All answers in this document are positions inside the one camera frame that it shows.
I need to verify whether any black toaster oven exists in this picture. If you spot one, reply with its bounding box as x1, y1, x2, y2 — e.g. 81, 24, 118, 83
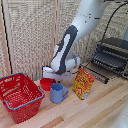
90, 37, 128, 80

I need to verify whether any red plastic shopping basket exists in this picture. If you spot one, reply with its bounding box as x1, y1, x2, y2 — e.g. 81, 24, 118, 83
0, 72, 46, 125

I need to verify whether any black cable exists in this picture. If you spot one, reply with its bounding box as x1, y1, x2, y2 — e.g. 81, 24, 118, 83
100, 1, 128, 44

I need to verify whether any metal wire oven rack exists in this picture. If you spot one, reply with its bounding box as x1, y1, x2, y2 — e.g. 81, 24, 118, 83
92, 49, 128, 72

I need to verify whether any blue mug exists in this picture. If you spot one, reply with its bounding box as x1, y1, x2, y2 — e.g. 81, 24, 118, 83
49, 82, 70, 105

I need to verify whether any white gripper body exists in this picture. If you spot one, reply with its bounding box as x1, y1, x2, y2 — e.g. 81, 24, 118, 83
42, 65, 74, 83

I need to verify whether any red bowl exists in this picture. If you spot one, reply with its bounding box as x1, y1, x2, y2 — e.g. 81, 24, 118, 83
39, 77, 57, 93

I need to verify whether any orange yellow food box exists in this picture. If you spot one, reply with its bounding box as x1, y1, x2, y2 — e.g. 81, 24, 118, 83
71, 67, 97, 101

